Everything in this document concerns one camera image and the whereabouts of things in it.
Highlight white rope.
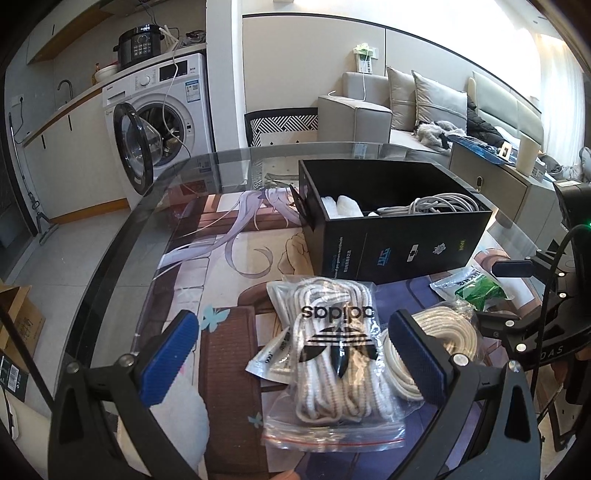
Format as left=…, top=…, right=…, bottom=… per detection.
left=380, top=301, right=482, bottom=402

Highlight green white medicine packet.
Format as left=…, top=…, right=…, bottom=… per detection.
left=430, top=264, right=509, bottom=311

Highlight grey usb cable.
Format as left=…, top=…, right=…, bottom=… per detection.
left=375, top=191, right=486, bottom=217

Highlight bagged white laces adidas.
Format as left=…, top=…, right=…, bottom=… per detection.
left=246, top=276, right=406, bottom=453

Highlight black cardboard storage box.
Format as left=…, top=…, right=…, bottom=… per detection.
left=294, top=159, right=492, bottom=284

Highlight white foam wrap piece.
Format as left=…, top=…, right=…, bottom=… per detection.
left=322, top=197, right=339, bottom=219

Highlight white plush toy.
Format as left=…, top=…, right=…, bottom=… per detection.
left=335, top=195, right=363, bottom=218

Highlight person left hand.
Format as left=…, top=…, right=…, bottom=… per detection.
left=270, top=469, right=301, bottom=480

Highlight grey side cabinet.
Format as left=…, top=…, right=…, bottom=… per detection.
left=450, top=143, right=562, bottom=249

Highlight white paper cup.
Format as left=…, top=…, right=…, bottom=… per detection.
left=515, top=135, right=541, bottom=176

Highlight grey puffer jacket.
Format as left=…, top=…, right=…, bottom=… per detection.
left=539, top=147, right=591, bottom=184

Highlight anime printed desk mat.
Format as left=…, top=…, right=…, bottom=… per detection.
left=110, top=184, right=514, bottom=480

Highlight brown cardboard box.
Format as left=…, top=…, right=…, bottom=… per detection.
left=0, top=283, right=45, bottom=372

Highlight black jacket on sofa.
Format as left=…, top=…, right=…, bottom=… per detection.
left=467, top=97, right=505, bottom=148

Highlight grey fluffy cloth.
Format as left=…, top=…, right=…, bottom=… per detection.
left=415, top=120, right=466, bottom=152

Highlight grey cushion right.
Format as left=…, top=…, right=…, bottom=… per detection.
left=413, top=71, right=468, bottom=130

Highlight floor mop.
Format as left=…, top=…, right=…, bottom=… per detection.
left=8, top=113, right=58, bottom=246

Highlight beige cushion left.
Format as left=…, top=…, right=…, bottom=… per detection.
left=387, top=67, right=416, bottom=131

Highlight beige grey sofa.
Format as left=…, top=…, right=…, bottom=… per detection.
left=318, top=67, right=545, bottom=155

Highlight white washing machine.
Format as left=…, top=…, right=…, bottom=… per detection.
left=101, top=51, right=214, bottom=206

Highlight black white patterned chair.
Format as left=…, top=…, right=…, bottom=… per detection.
left=245, top=107, right=318, bottom=147

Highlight black kitchen faucet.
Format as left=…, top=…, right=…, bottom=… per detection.
left=56, top=79, right=74, bottom=109

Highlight white bowl on counter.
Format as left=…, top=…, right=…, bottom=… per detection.
left=94, top=64, right=119, bottom=83

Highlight black pressure cooker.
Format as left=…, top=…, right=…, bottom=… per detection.
left=113, top=24, right=163, bottom=70

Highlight wall socket with charger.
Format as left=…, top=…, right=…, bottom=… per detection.
left=353, top=43, right=379, bottom=74

